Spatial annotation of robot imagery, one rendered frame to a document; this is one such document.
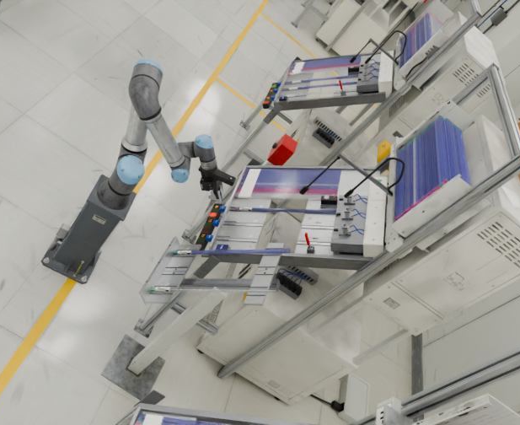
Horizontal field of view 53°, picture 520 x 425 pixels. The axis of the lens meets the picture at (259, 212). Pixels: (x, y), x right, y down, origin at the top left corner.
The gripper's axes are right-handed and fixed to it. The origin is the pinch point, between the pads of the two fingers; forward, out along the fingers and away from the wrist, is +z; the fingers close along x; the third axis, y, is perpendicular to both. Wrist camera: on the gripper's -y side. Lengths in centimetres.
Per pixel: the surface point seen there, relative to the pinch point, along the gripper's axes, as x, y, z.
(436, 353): -57, -113, 174
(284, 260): 32.0, -36.6, 6.3
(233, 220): 8.4, -7.8, 4.9
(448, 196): 33, -100, -30
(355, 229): 19, -66, -1
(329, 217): 4, -52, 5
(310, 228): 11.6, -44.9, 4.9
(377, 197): -2, -74, -3
